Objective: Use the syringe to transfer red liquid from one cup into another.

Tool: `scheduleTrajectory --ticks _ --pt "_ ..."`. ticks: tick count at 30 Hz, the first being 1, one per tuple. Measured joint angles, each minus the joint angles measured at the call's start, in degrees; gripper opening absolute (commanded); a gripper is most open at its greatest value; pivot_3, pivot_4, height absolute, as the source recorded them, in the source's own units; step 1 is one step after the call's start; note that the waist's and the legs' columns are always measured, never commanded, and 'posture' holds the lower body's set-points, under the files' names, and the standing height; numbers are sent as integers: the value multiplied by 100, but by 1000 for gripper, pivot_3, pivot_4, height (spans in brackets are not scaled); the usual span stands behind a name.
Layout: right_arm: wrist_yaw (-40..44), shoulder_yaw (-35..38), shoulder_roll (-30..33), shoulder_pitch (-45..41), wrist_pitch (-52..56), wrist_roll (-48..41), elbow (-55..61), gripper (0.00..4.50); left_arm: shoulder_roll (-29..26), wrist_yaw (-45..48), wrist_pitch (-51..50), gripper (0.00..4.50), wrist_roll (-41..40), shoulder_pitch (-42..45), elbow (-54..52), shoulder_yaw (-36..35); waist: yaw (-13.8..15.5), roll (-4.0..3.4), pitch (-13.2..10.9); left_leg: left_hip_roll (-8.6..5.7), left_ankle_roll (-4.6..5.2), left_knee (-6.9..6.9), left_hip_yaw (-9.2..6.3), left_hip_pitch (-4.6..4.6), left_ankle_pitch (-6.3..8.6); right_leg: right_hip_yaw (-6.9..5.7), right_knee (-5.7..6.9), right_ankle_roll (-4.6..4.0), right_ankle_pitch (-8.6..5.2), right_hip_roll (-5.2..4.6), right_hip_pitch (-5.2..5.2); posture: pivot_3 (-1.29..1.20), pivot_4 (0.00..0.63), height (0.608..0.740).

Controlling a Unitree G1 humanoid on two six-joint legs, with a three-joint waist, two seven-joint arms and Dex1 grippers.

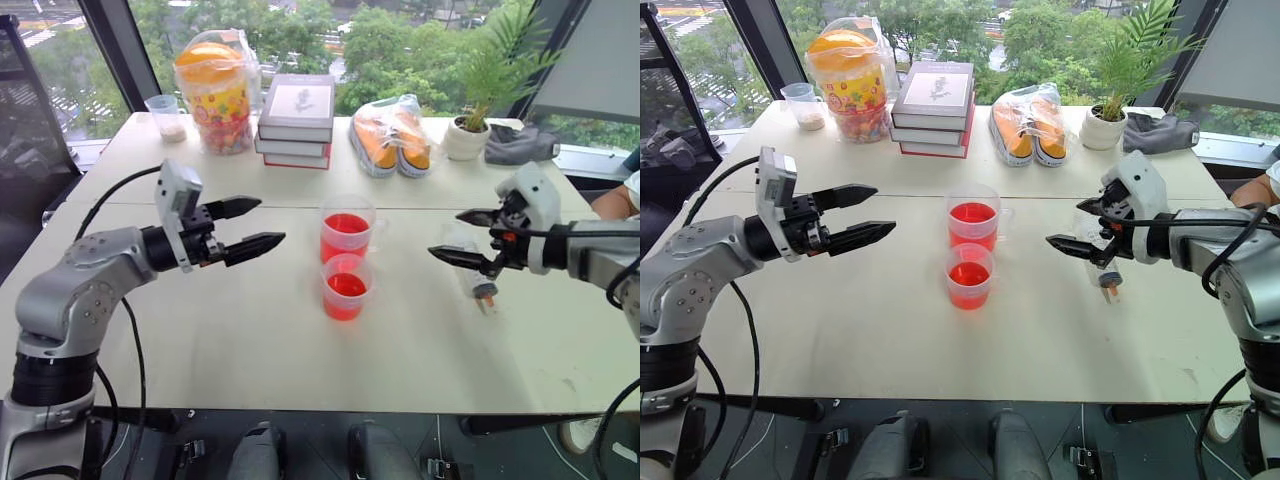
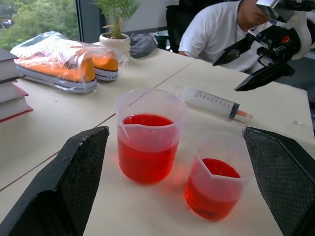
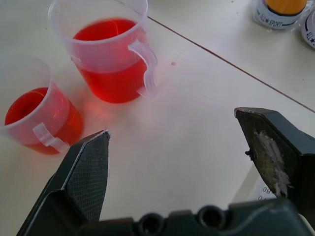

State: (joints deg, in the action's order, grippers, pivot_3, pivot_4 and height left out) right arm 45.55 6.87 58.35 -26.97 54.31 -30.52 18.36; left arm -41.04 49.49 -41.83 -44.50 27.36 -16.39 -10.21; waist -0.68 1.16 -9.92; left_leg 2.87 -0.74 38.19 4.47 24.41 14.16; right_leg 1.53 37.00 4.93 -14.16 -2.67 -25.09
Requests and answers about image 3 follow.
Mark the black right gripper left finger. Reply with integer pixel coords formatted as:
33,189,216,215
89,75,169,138
16,129,112,236

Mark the large clear plastic measuring cup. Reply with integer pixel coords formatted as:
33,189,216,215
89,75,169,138
48,0,158,104

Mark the white-labelled sport drink bottle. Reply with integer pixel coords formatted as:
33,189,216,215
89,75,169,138
300,7,315,50

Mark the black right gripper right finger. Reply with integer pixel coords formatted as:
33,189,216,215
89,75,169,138
233,107,315,222

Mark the orange-capped sport drink bottle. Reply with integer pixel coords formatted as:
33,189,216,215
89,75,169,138
252,0,309,30

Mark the small clear plastic measuring cup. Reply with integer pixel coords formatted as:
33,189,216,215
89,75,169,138
0,56,84,155

